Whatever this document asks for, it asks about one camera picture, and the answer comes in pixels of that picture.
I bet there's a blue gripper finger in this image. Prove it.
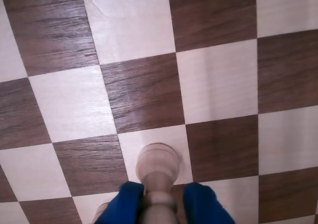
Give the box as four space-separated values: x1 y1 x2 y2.
94 181 145 224
182 182 236 224

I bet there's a wooden chessboard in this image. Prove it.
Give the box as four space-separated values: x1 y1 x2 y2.
0 0 318 224

